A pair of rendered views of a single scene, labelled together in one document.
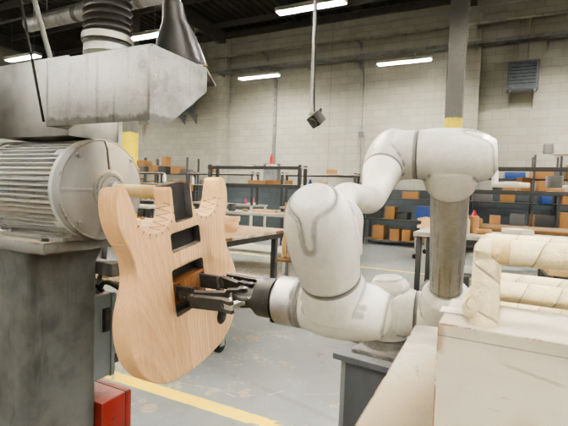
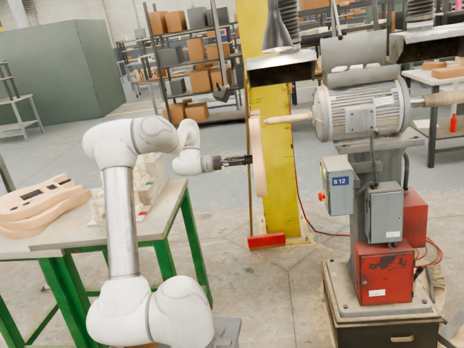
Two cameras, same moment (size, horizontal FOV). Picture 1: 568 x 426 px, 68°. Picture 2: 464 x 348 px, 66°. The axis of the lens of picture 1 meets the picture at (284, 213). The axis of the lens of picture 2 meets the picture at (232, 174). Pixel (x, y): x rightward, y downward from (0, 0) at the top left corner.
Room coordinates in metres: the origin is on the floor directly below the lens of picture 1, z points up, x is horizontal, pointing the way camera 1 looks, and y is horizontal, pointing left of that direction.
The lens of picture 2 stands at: (2.44, -0.46, 1.69)
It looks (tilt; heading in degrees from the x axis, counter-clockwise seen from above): 23 degrees down; 161
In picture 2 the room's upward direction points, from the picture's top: 9 degrees counter-clockwise
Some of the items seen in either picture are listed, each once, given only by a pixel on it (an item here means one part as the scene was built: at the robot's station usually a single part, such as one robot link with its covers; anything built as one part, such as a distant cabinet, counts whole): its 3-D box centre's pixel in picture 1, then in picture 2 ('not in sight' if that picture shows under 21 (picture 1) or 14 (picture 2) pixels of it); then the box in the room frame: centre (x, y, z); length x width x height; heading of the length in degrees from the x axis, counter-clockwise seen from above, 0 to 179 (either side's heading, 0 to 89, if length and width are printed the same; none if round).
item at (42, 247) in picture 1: (42, 237); (373, 137); (1.17, 0.67, 1.11); 0.36 x 0.24 x 0.04; 64
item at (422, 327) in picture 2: not in sight; (373, 302); (1.17, 0.67, 0.12); 0.61 x 0.51 x 0.25; 154
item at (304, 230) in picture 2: not in sight; (283, 229); (0.06, 0.71, 0.02); 0.40 x 0.40 x 0.02; 64
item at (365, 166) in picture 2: (95, 265); (366, 166); (1.25, 0.56, 1.02); 0.13 x 0.04 x 0.04; 64
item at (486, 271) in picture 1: (485, 287); not in sight; (0.53, -0.26, 1.15); 0.03 x 0.03 x 0.09
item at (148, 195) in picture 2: not in sight; (129, 193); (0.66, -0.43, 0.98); 0.27 x 0.16 x 0.09; 63
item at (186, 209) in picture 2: not in sight; (196, 252); (0.58, -0.14, 0.45); 0.05 x 0.05 x 0.90; 64
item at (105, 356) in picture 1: (89, 289); (383, 186); (1.31, 0.60, 0.93); 0.15 x 0.10 x 0.55; 64
